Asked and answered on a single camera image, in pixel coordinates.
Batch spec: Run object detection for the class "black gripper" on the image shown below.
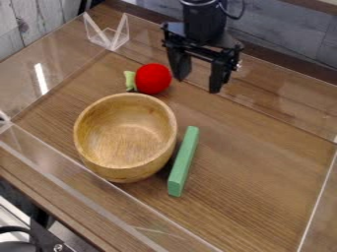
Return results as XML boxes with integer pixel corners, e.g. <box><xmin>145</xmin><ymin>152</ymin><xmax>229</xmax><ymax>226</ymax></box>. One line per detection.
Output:
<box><xmin>162</xmin><ymin>22</ymin><xmax>245</xmax><ymax>94</ymax></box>

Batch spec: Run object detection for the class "red plush fruit green leaf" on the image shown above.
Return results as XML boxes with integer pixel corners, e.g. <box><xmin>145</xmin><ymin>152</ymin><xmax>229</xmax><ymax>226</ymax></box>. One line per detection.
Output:
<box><xmin>125</xmin><ymin>63</ymin><xmax>173</xmax><ymax>95</ymax></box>

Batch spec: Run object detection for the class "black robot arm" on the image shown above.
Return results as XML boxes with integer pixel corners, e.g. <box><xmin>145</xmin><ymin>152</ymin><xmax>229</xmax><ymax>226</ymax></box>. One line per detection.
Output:
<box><xmin>161</xmin><ymin>0</ymin><xmax>247</xmax><ymax>94</ymax></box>

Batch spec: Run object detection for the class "wooden bowl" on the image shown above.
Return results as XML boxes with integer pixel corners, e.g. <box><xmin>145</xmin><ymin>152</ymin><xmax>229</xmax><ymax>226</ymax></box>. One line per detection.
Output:
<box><xmin>73</xmin><ymin>93</ymin><xmax>178</xmax><ymax>183</ymax></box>

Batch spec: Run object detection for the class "green rectangular block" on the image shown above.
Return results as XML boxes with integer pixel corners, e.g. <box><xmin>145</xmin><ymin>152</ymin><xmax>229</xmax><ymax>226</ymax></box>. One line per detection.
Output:
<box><xmin>168</xmin><ymin>126</ymin><xmax>201</xmax><ymax>197</ymax></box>

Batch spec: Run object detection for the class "black cable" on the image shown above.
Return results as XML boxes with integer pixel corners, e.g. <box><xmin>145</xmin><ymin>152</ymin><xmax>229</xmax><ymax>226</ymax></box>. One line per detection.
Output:
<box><xmin>217</xmin><ymin>0</ymin><xmax>248</xmax><ymax>21</ymax></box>

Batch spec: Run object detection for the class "clear acrylic triangle bracket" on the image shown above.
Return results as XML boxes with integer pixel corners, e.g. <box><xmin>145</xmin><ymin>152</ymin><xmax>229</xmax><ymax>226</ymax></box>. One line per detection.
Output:
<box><xmin>83</xmin><ymin>13</ymin><xmax>130</xmax><ymax>51</ymax></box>

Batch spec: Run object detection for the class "clear acrylic tray wall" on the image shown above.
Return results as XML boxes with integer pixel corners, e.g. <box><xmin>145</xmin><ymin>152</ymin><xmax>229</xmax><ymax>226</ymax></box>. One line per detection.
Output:
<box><xmin>0</xmin><ymin>7</ymin><xmax>337</xmax><ymax>252</ymax></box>

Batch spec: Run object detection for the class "black metal stand bracket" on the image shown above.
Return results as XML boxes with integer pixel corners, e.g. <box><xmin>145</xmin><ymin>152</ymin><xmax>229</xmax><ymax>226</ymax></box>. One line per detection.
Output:
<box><xmin>30</xmin><ymin>220</ymin><xmax>77</xmax><ymax>252</ymax></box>

